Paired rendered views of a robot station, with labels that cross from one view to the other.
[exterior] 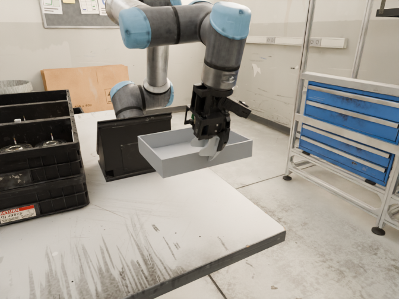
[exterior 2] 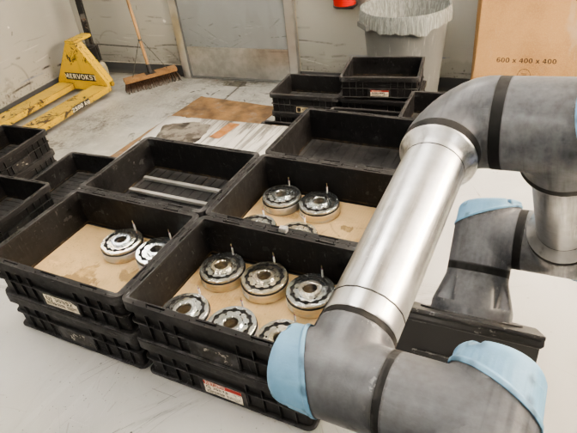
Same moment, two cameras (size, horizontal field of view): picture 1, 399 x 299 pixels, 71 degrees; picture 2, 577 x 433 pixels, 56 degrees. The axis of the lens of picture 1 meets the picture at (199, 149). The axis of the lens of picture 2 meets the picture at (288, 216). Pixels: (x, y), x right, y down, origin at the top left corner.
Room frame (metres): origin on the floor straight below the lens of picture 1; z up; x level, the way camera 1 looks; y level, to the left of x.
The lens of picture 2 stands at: (0.43, -0.13, 1.63)
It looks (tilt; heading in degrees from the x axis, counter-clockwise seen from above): 35 degrees down; 55
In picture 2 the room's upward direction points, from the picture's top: 7 degrees counter-clockwise
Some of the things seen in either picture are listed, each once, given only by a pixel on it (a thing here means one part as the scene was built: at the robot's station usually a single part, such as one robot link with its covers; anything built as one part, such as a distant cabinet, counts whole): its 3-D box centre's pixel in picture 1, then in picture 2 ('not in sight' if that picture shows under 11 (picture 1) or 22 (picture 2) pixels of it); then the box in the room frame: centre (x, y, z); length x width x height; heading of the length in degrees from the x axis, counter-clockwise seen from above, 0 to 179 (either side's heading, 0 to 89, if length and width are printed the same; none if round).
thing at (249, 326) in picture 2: not in sight; (231, 325); (0.75, 0.56, 0.86); 0.10 x 0.10 x 0.01
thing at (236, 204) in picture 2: (22, 127); (308, 215); (1.09, 0.72, 0.87); 0.40 x 0.30 x 0.11; 115
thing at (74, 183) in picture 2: not in sight; (79, 206); (0.87, 2.19, 0.31); 0.40 x 0.30 x 0.34; 28
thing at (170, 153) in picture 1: (193, 146); not in sight; (0.75, 0.02, 0.92); 0.27 x 0.20 x 0.05; 118
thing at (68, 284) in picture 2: not in sight; (95, 239); (0.65, 0.96, 0.92); 0.40 x 0.30 x 0.02; 115
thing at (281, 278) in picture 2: (15, 149); (264, 277); (0.88, 0.63, 0.86); 0.10 x 0.10 x 0.01
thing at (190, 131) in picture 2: not in sight; (181, 131); (1.25, 1.72, 0.71); 0.22 x 0.19 x 0.01; 118
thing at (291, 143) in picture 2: (28, 110); (351, 155); (1.36, 0.85, 0.87); 0.40 x 0.30 x 0.11; 115
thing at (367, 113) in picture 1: (342, 129); not in sight; (1.85, -1.00, 0.60); 0.72 x 0.03 x 0.56; 28
